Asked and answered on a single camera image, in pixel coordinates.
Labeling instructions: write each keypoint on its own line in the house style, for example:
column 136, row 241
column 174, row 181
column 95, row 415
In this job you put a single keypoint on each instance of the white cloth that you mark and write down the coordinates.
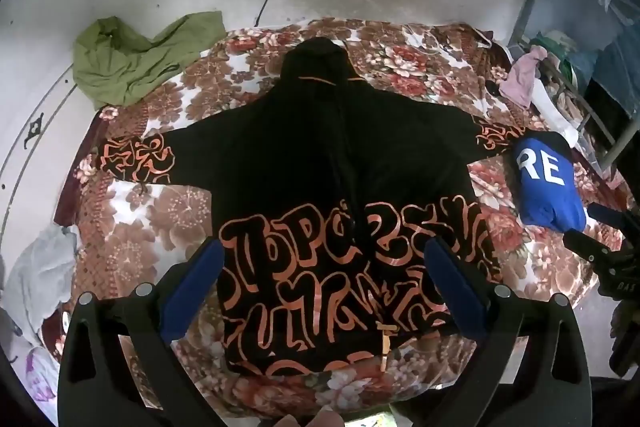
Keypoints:
column 555, row 117

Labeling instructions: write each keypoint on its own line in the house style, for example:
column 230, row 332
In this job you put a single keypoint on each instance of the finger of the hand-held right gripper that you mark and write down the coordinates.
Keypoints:
column 615, row 219
column 592, row 247

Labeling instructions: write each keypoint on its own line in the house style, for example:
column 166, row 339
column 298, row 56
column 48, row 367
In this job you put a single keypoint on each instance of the black wall hook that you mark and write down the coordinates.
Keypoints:
column 34, row 129

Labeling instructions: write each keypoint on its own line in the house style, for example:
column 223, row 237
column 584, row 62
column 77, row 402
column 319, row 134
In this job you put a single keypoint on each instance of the floral blanket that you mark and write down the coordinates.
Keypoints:
column 165, row 217

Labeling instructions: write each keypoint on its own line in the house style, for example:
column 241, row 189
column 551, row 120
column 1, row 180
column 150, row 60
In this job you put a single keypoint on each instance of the blue folded shirt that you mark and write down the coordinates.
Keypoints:
column 547, row 187

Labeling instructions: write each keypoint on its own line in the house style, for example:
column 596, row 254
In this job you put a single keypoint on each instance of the grey-white cloth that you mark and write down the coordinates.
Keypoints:
column 40, row 277

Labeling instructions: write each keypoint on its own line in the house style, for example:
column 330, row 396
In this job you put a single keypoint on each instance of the small black object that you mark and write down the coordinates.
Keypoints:
column 492, row 87

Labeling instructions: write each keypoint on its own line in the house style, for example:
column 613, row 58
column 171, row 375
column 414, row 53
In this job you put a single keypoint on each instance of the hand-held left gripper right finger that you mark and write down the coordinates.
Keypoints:
column 455, row 292

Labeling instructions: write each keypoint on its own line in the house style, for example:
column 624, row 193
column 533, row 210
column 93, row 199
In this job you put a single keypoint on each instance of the pink cloth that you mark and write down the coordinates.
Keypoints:
column 522, row 74

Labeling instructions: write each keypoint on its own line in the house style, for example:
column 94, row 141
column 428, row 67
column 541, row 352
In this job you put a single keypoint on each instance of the black hoodie with orange print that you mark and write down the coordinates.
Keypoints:
column 340, row 167

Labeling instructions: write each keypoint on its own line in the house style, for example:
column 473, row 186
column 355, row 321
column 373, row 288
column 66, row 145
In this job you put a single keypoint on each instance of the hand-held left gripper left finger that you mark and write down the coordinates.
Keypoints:
column 192, row 292

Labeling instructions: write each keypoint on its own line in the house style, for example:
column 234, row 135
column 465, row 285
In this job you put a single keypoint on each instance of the green cloth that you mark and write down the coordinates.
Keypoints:
column 130, row 62

